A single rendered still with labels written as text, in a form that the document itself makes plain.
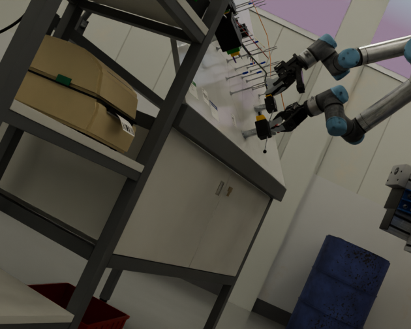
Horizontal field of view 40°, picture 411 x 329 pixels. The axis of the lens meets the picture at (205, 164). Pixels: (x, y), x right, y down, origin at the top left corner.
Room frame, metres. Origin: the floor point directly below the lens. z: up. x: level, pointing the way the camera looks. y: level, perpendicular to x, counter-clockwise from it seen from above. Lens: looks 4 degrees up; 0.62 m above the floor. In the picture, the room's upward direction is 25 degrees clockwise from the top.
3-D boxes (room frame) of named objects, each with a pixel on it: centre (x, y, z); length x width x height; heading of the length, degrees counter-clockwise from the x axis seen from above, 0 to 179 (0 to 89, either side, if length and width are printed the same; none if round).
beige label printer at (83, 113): (1.43, 0.37, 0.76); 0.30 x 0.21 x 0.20; 68
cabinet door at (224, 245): (2.37, -0.22, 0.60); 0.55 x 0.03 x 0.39; 155
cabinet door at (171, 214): (1.87, 0.02, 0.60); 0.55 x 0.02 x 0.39; 155
